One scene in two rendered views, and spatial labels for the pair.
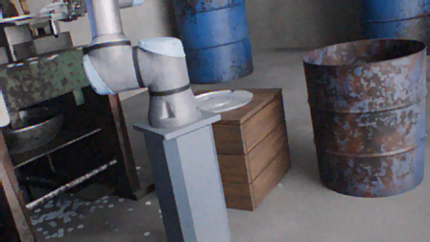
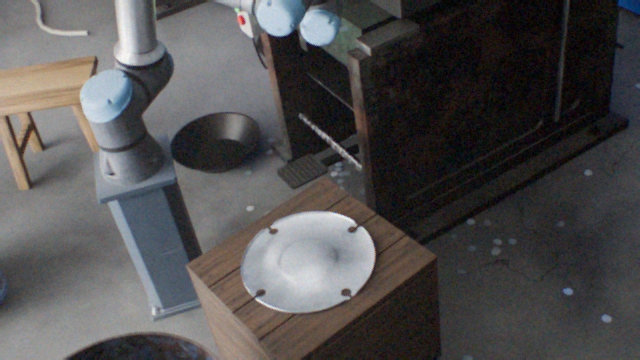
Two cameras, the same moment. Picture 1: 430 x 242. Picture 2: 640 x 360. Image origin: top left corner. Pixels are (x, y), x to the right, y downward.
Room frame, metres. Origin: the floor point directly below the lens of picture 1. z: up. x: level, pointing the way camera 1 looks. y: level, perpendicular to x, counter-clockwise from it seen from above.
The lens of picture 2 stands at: (2.23, -1.02, 1.54)
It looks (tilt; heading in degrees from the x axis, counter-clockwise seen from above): 41 degrees down; 115
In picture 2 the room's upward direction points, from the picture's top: 11 degrees counter-clockwise
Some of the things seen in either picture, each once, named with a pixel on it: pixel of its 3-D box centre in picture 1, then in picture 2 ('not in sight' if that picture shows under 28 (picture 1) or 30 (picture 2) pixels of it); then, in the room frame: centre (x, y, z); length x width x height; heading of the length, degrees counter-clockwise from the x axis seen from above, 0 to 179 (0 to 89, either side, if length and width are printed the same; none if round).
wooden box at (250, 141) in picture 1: (223, 143); (319, 311); (1.70, -0.02, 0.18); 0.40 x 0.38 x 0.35; 57
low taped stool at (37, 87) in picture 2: not in sight; (57, 123); (0.59, 0.55, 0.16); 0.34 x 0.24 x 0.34; 22
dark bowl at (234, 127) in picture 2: not in sight; (217, 147); (1.10, 0.66, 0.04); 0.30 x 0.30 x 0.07
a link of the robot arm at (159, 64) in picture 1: (161, 61); (113, 106); (1.23, 0.11, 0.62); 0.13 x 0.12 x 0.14; 89
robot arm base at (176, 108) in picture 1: (172, 102); (127, 148); (1.23, 0.11, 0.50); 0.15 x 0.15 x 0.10
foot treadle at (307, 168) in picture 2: (58, 187); (370, 142); (1.64, 0.65, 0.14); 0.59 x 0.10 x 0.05; 50
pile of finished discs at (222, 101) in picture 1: (216, 101); (307, 259); (1.70, -0.02, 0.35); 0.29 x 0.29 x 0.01
